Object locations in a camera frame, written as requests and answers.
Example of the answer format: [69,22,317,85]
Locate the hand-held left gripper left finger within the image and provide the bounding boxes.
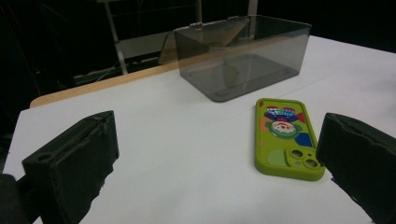
[21,110,120,224]

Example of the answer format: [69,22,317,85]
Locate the smoky transparent plastic box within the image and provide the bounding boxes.
[158,13,313,103]

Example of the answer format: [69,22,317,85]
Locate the green phone case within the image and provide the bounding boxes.
[254,97,326,182]

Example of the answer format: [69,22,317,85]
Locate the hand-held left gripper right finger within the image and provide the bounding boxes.
[316,112,396,224]

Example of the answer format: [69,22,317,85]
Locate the white table mat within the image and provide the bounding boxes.
[3,35,396,224]

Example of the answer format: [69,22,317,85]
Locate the grey metal stand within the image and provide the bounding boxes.
[96,0,260,76]

